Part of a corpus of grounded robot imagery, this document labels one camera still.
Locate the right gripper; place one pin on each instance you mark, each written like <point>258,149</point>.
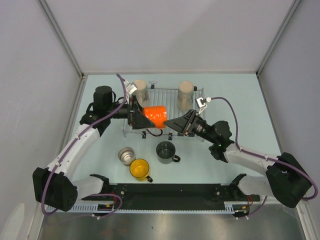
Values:
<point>185,123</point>

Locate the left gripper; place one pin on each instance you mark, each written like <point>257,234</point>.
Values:
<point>137,119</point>

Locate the orange mug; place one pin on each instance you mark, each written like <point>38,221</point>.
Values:
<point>158,115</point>

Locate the beige floral mug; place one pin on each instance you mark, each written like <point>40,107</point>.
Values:
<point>141,92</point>

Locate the beige patterned mug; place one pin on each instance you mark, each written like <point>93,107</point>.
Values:
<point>185,97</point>

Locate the dark grey mug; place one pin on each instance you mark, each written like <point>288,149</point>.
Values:
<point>166,153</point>

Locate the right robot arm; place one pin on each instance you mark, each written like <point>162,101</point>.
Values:
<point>281,176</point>

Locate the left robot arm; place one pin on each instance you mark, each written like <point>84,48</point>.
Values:
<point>93,124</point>

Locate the stainless steel cup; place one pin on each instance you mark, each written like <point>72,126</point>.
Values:
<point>126,155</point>

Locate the yellow mug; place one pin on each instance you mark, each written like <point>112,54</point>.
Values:
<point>140,170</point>

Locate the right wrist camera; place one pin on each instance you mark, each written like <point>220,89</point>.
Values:
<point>201,103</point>

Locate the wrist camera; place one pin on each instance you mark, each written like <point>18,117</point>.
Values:
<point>201,103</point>
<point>130,87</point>

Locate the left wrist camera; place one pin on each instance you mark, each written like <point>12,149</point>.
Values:
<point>130,87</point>

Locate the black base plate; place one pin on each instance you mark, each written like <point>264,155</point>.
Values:
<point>175,197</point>

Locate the slotted cable duct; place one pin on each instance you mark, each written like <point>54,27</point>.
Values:
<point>106,208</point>

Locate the aluminium frame rail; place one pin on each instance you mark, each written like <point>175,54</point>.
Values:
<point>62,194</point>

